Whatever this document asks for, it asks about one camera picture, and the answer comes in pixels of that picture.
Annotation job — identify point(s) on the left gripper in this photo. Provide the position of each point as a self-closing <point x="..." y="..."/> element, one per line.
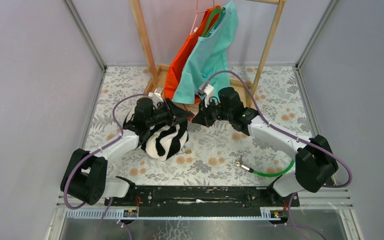
<point x="174" y="113"/>

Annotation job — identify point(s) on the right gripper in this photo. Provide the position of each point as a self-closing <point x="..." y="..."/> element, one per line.
<point x="204" y="118"/>

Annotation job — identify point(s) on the brass padlock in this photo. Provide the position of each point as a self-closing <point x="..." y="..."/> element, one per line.
<point x="186" y="152"/>

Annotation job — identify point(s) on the green cable lock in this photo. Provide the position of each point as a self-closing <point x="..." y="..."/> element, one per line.
<point x="268" y="173"/>

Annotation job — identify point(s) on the red cable lock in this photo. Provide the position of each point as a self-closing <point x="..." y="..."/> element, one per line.
<point x="187" y="109"/>

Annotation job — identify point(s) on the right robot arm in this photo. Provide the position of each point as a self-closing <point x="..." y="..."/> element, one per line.
<point x="312" y="156"/>

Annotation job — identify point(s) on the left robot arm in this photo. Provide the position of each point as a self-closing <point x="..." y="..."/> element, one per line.
<point x="86" y="169"/>

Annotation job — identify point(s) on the black white striped plush cloth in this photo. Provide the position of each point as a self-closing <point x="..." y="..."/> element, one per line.
<point x="160" y="141"/>

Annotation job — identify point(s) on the wooden clothes rack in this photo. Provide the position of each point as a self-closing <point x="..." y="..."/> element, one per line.
<point x="159" y="72"/>

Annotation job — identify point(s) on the orange shirt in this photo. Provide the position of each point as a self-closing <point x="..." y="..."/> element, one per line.
<point x="176" y="67"/>

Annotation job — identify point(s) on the teal shirt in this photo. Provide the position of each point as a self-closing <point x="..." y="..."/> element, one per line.
<point x="209" y="56"/>

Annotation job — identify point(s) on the pink clothes hanger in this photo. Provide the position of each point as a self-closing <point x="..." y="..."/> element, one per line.
<point x="194" y="27"/>

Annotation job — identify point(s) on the green clothes hanger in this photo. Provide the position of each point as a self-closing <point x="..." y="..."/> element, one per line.
<point x="212" y="20"/>

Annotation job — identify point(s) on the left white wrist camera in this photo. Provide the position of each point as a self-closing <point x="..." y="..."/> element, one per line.
<point x="157" y="96"/>

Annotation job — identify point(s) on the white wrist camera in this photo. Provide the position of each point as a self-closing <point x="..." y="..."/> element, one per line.
<point x="157" y="96"/>
<point x="206" y="92"/>

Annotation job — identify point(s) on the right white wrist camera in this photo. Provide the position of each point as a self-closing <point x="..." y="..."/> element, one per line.
<point x="206" y="92"/>

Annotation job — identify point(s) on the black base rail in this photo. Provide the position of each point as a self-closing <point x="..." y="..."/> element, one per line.
<point x="198" y="200"/>

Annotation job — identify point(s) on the white slotted cable duct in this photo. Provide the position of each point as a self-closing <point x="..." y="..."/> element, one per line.
<point x="184" y="212"/>

